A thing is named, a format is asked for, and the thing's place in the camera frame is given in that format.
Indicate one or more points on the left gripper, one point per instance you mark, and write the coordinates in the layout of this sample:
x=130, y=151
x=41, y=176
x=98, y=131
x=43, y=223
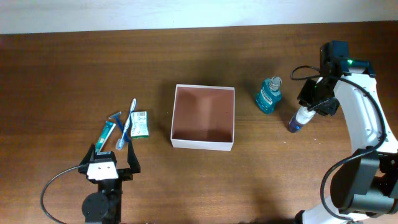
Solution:
x=127, y=173

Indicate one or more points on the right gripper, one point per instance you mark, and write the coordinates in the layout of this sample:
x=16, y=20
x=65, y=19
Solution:
x=306, y=101

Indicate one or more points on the blue white toothbrush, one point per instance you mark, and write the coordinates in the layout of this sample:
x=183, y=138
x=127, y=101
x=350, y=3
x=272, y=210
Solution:
x=121, y=141

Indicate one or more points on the white spray bottle blue base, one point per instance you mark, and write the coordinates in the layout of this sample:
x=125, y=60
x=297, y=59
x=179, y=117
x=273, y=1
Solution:
x=300, y=119

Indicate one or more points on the green white soap packet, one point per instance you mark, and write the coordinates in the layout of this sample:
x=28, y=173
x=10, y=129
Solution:
x=139, y=125

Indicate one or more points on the blue disposable razor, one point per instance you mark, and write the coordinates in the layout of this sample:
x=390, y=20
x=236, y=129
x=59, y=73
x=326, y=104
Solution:
x=120, y=125

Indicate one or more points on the teal mouthwash bottle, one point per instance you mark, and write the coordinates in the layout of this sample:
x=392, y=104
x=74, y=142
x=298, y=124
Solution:
x=269, y=95

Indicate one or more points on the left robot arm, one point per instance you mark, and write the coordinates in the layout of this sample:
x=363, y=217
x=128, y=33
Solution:
x=104, y=205

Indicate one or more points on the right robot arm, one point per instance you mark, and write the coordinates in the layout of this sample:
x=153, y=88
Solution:
x=363, y=185

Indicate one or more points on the green white toothpaste tube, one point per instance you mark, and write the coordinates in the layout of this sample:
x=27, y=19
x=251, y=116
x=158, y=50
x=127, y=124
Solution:
x=106, y=132

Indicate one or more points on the white cardboard box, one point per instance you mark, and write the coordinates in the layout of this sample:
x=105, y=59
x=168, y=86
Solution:
x=203, y=117

